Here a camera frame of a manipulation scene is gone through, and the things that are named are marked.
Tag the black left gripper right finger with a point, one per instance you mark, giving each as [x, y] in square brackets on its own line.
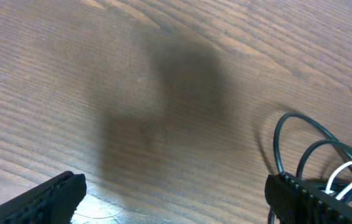
[295, 201]

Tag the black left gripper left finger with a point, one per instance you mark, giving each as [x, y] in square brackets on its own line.
[53, 201]

